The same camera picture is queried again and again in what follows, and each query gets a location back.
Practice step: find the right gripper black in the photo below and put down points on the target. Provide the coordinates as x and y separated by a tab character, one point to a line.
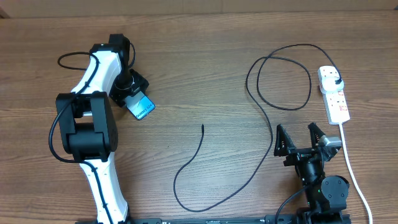
296	154

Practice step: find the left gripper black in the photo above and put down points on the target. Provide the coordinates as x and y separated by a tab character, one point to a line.
140	84

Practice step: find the smartphone with blue screen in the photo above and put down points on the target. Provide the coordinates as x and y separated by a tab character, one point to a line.
139	105

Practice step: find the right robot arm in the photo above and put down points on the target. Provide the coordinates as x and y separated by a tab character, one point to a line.
326	195

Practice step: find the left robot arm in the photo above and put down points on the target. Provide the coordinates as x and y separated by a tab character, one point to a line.
87	125

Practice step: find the white charger plug adapter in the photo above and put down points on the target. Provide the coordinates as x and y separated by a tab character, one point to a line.
329	85

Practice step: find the white power strip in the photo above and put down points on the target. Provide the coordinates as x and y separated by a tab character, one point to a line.
335	103

